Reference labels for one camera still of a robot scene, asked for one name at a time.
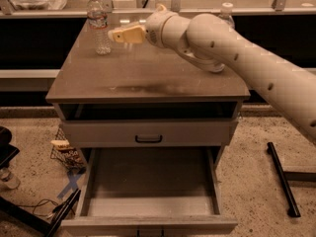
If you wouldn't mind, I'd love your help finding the clear bottle on floor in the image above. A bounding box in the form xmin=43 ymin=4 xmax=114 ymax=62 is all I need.
xmin=0 ymin=168 xmax=21 ymax=190

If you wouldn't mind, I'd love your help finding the black metal bar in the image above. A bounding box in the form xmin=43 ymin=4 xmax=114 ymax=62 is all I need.
xmin=267 ymin=142 xmax=301 ymax=218

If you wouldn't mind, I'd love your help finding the black chair base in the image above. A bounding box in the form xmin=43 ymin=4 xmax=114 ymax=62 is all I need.
xmin=0 ymin=126 xmax=20 ymax=169

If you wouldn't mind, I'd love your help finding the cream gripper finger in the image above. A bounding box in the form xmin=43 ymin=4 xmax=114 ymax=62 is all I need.
xmin=108 ymin=26 xmax=145 ymax=43

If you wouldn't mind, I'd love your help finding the grey drawer cabinet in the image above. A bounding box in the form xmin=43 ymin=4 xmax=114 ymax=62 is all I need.
xmin=45 ymin=11 xmax=252 ymax=170

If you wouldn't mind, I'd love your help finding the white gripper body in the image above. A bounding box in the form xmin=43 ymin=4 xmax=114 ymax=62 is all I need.
xmin=145 ymin=4 xmax=179 ymax=48

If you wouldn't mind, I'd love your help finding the wire basket with snacks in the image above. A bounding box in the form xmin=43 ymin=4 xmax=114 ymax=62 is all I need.
xmin=50 ymin=128 xmax=85 ymax=170

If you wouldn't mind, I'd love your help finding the black stand leg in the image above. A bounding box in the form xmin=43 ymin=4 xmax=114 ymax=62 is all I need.
xmin=44 ymin=189 xmax=81 ymax=237

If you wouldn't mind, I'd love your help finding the open grey middle drawer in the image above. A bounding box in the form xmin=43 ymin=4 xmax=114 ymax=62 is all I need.
xmin=62 ymin=147 xmax=237 ymax=237

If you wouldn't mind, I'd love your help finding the black cable on floor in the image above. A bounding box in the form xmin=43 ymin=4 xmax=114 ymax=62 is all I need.
xmin=13 ymin=198 xmax=60 ymax=219

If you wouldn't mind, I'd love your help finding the white labelled water bottle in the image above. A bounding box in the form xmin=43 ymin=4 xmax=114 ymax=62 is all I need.
xmin=219 ymin=2 xmax=235 ymax=28

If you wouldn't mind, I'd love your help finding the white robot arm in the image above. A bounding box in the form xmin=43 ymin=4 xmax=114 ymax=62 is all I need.
xmin=108 ymin=4 xmax=316 ymax=141

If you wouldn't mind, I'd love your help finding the clear plastic water bottle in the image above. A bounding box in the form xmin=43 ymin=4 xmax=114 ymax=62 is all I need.
xmin=87 ymin=0 xmax=111 ymax=55

